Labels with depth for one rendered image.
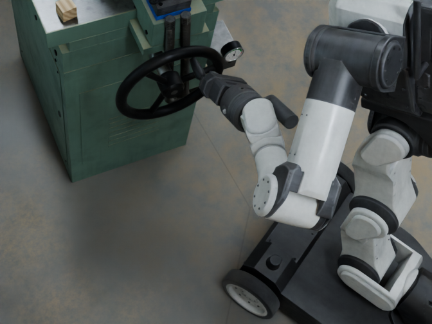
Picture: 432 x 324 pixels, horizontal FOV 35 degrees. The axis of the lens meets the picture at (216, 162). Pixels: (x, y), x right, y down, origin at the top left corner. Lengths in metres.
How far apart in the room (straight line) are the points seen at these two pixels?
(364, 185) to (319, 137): 0.66
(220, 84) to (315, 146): 0.42
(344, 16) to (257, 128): 0.27
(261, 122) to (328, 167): 0.24
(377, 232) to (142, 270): 0.87
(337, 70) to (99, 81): 0.91
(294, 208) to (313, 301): 1.07
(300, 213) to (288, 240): 1.06
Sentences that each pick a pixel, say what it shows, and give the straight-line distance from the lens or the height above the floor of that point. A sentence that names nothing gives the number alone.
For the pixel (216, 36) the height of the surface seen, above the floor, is 0.62.
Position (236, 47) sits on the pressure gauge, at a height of 0.69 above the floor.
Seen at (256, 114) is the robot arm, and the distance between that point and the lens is 1.42.
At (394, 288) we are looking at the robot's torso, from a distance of 2.20.
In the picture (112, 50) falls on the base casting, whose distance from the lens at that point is 1.86.
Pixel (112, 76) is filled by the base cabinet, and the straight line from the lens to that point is 1.96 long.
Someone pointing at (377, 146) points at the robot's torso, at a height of 0.95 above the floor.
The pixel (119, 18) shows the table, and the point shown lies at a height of 0.88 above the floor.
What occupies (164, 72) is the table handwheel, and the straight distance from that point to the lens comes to 1.74.
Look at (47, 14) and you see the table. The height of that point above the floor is 0.90.
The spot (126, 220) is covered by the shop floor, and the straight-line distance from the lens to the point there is 2.45.
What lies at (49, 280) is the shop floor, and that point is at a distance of 2.38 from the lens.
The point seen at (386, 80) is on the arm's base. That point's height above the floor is 1.35.
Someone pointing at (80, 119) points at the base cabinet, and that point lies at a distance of 2.11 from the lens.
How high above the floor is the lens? 2.29
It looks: 63 degrees down
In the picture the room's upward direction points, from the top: 20 degrees clockwise
